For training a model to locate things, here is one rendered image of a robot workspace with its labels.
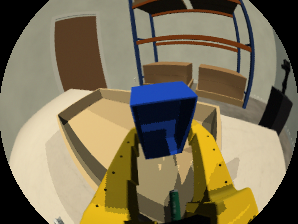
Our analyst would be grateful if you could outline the green aaa battery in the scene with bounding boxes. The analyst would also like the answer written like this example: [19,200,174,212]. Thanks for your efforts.
[169,190,181,221]

